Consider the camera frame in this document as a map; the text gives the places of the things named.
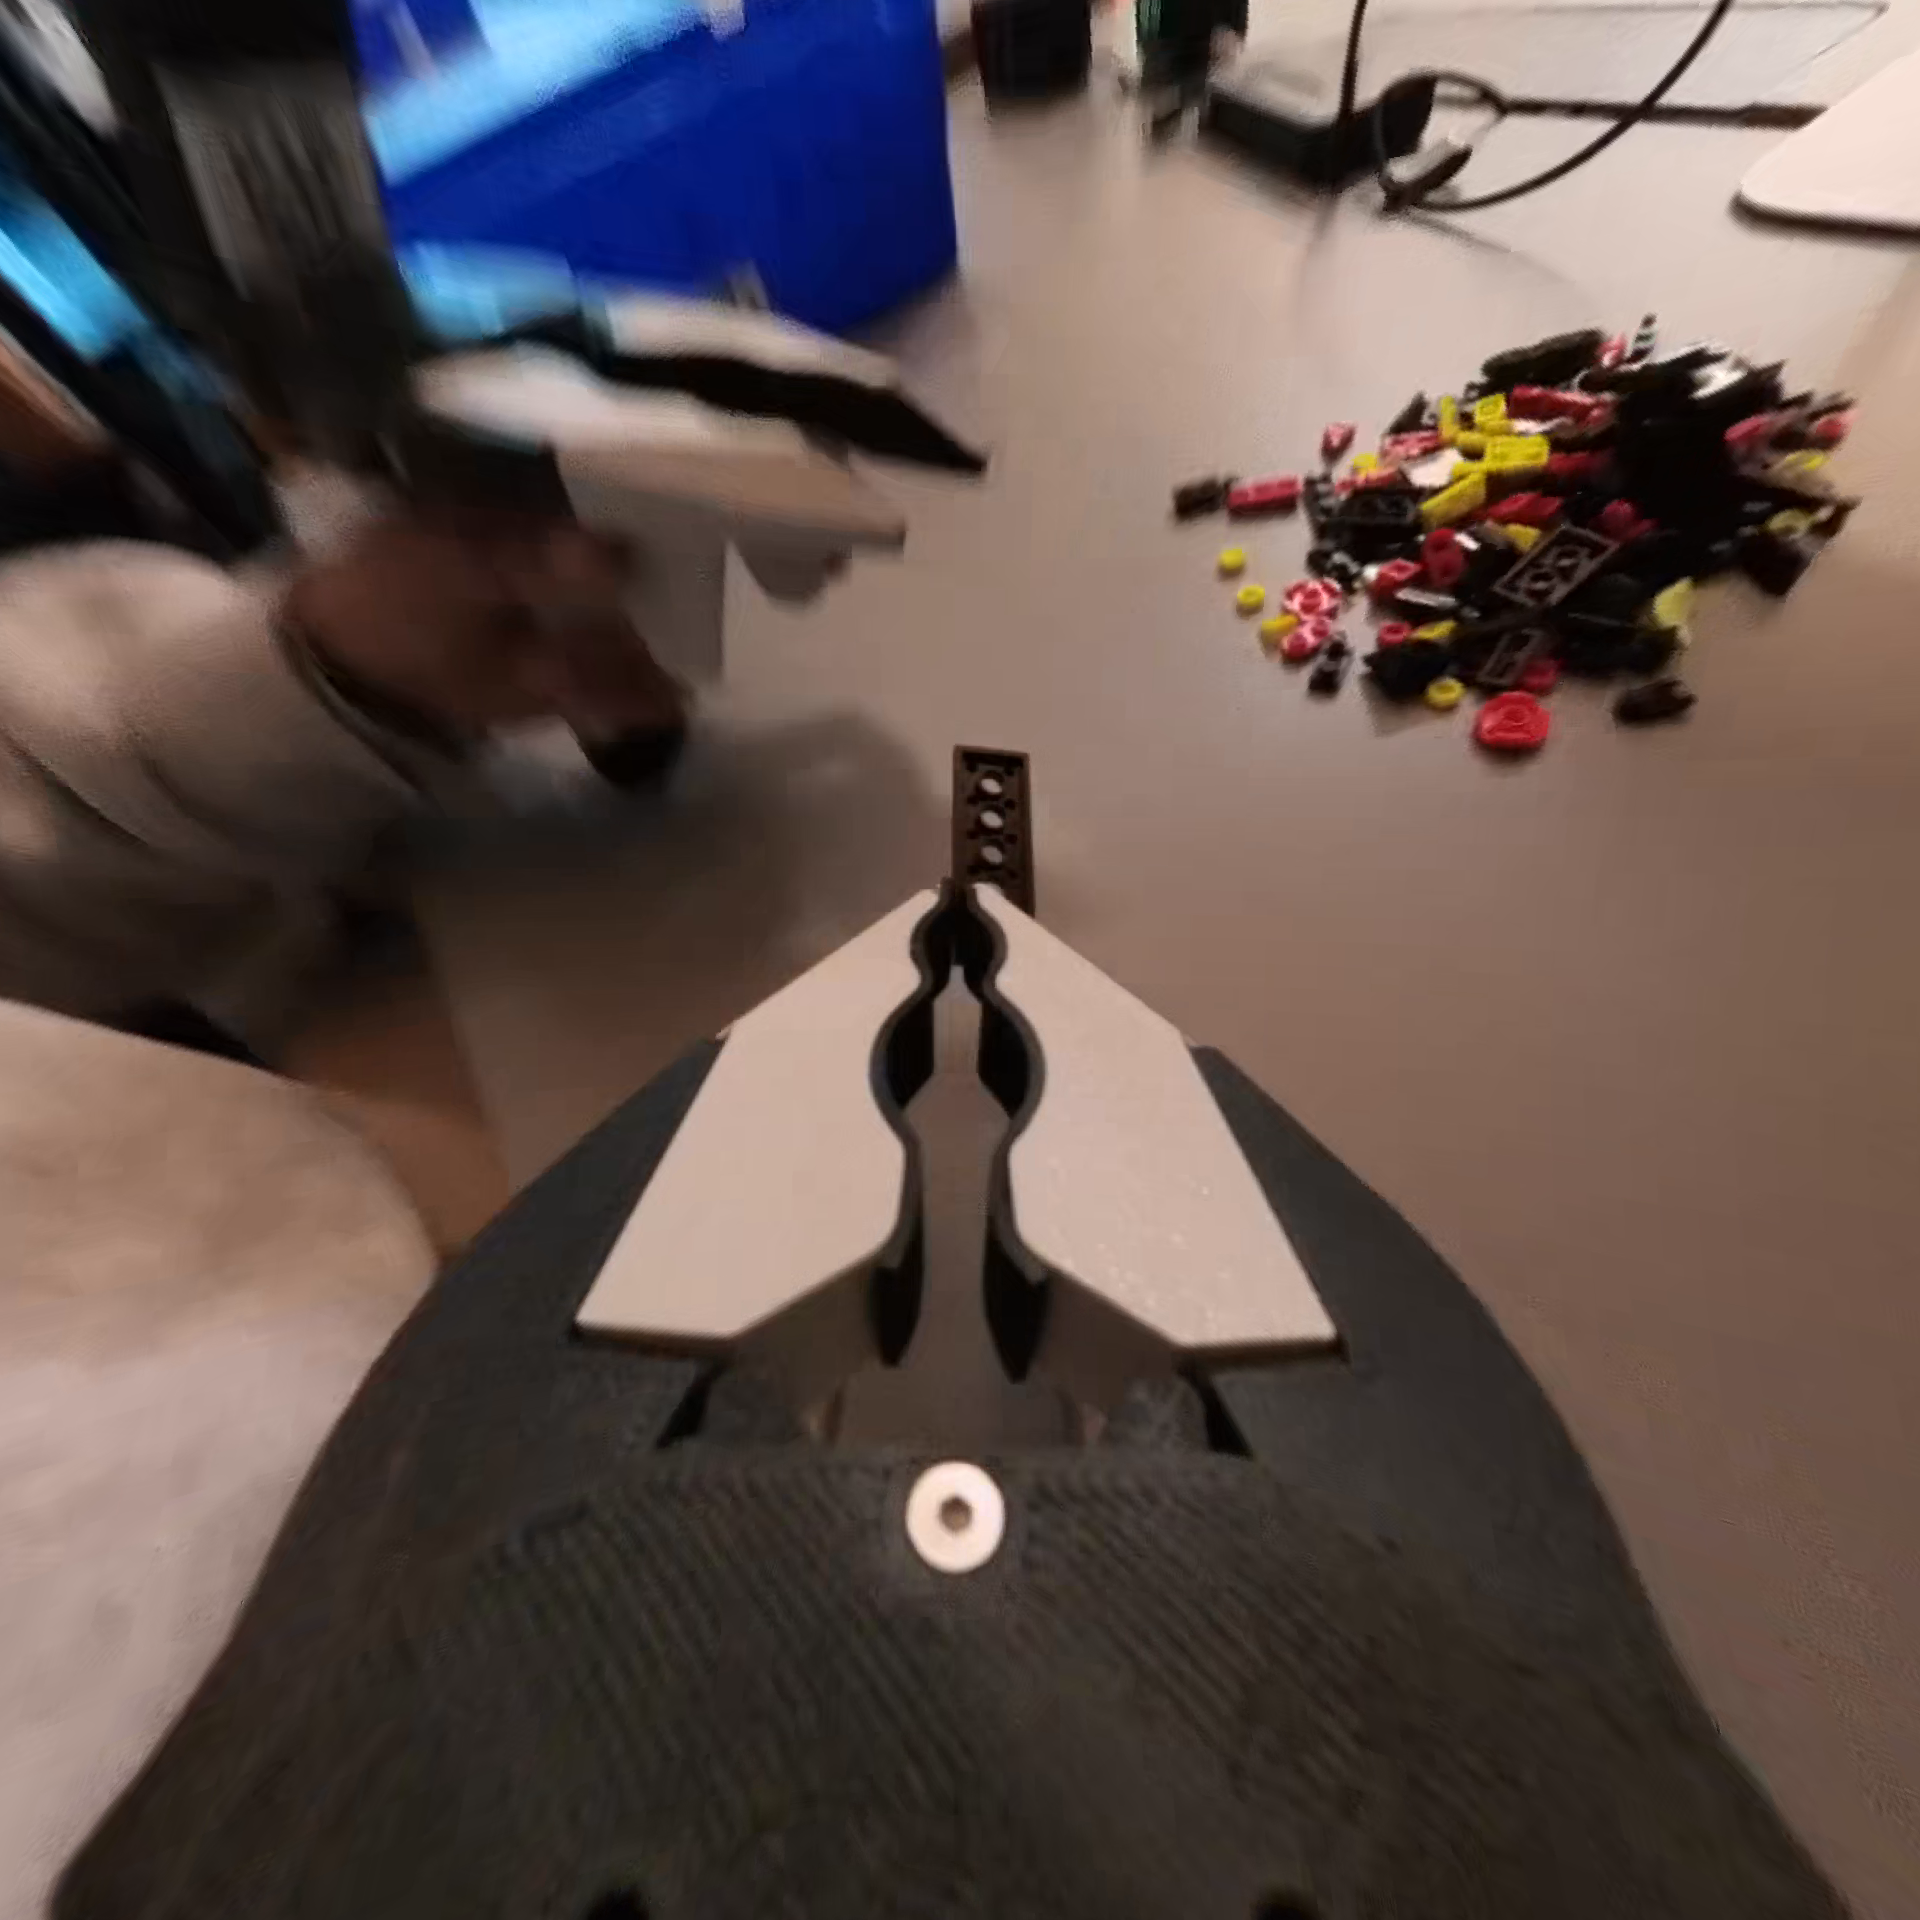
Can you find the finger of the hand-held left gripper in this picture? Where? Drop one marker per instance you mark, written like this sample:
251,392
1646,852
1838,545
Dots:
675,464
751,353

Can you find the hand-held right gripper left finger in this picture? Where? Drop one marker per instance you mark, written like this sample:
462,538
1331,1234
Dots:
751,1201

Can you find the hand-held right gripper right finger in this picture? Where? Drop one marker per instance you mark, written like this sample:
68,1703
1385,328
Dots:
1155,1201

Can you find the long black lego plate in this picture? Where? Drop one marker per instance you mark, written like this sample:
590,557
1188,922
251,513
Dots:
991,818

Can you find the person's left forearm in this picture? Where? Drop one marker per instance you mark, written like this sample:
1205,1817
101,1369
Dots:
135,751

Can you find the pile of lego pieces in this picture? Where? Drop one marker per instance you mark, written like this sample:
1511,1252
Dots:
1561,556

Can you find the person's left hand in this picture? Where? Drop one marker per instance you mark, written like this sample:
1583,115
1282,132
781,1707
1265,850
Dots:
481,628

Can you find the blue plastic bin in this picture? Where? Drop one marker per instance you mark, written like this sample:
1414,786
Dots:
722,164

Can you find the black cylindrical container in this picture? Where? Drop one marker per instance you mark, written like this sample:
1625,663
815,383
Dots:
1037,43

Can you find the black power adapter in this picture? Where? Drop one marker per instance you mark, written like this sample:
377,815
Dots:
1290,120

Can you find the white desktop stand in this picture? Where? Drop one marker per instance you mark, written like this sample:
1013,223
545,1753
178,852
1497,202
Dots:
1845,148

